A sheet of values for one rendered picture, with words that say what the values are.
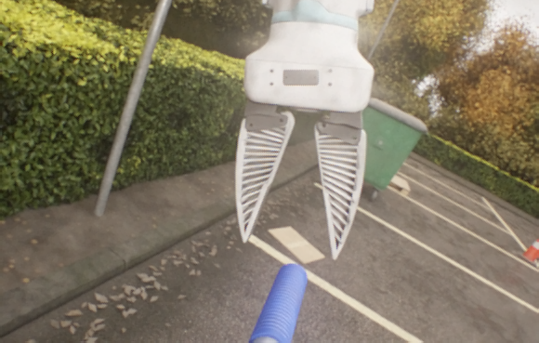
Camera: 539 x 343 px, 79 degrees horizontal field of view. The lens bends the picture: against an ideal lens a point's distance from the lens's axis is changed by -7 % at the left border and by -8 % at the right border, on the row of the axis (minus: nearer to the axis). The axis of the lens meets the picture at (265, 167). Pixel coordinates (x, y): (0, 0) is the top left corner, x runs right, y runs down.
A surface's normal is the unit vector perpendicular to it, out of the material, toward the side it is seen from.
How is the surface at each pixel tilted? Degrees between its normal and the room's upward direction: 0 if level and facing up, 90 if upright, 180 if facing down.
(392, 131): 94
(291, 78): 90
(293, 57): 96
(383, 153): 94
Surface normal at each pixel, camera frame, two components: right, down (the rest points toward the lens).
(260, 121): -0.24, 0.22
